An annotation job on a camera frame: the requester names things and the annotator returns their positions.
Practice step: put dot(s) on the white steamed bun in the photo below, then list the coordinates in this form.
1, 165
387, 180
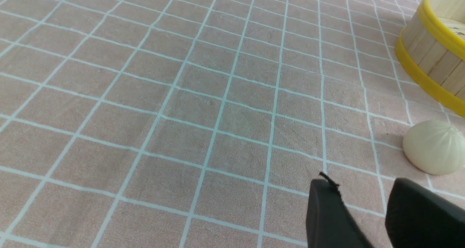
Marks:
435, 147

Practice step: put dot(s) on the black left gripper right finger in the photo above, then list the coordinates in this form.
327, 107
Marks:
418, 218

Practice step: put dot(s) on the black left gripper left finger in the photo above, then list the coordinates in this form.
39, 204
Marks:
329, 223

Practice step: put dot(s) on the bamboo steamer tray yellow rim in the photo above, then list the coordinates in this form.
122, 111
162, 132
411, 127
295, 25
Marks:
431, 50

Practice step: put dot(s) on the pink checkered tablecloth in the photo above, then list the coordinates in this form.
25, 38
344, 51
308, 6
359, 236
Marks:
201, 123

